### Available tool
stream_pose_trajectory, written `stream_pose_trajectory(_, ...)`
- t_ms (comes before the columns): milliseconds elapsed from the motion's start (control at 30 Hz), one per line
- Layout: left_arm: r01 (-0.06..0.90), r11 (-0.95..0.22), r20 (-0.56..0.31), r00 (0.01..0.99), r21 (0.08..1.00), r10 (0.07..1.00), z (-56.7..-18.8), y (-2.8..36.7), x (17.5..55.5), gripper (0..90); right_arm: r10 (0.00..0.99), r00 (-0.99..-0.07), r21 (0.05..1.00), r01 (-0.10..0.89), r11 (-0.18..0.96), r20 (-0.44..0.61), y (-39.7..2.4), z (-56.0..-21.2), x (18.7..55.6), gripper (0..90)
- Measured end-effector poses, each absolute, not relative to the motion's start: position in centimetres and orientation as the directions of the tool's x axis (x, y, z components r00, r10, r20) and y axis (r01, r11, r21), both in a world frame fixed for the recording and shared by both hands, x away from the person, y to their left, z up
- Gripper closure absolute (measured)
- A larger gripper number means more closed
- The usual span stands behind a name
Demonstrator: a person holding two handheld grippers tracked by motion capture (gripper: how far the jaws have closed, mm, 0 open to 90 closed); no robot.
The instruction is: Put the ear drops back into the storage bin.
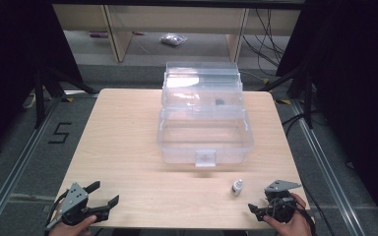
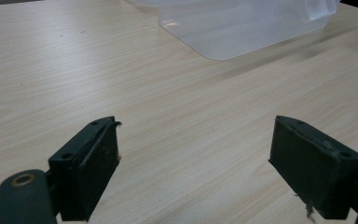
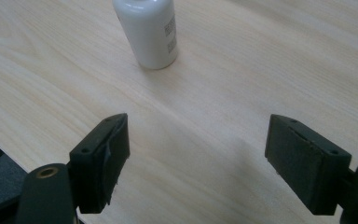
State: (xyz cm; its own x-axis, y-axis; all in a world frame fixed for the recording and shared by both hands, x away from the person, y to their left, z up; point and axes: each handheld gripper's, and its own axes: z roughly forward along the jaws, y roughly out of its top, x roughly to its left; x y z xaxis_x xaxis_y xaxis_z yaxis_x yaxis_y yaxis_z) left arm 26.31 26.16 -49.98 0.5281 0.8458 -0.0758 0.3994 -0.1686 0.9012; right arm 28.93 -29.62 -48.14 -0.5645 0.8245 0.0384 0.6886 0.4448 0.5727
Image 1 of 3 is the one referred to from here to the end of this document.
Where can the wooden shelf unit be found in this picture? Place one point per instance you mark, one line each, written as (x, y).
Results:
(177, 23)

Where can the small white dropper bottle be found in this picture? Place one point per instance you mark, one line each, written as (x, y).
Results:
(237, 188)

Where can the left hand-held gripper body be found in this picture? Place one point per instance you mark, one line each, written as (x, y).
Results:
(74, 203)

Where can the black curtain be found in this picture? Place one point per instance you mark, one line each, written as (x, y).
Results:
(16, 65)
(351, 82)

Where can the clear plastic storage box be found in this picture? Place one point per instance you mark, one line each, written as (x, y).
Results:
(204, 114)

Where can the person's left hand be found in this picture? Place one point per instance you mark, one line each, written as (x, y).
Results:
(72, 228)

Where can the person's right hand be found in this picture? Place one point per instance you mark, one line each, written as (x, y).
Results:
(294, 223)

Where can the black tripod stand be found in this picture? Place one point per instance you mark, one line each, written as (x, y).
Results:
(50, 85)
(300, 88)

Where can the clear plastic bag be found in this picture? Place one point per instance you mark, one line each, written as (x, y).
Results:
(173, 39)

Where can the aluminium floor rail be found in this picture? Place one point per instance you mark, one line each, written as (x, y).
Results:
(16, 164)
(328, 167)

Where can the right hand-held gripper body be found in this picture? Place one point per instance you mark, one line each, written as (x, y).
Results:
(279, 200)

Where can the wooden desk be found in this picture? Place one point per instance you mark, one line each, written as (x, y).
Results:
(124, 144)

